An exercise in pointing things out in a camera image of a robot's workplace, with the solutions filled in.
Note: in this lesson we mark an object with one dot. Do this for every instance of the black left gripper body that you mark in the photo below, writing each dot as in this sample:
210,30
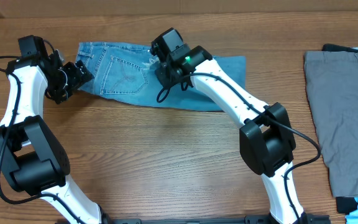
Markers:
69,79

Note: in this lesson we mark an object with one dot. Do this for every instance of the light blue denim jeans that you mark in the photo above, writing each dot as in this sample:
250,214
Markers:
126,72

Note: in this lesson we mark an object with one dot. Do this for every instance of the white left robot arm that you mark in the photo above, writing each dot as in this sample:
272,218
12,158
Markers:
33,163

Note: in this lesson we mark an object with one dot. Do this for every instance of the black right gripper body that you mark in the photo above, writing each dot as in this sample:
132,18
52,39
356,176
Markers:
163,76

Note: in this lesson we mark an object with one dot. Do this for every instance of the black folded garment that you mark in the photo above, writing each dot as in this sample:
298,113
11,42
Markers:
338,48

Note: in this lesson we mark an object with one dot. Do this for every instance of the grey folded shirt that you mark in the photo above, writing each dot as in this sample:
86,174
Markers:
332,91

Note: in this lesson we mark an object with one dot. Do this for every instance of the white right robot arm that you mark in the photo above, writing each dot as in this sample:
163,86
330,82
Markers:
266,139

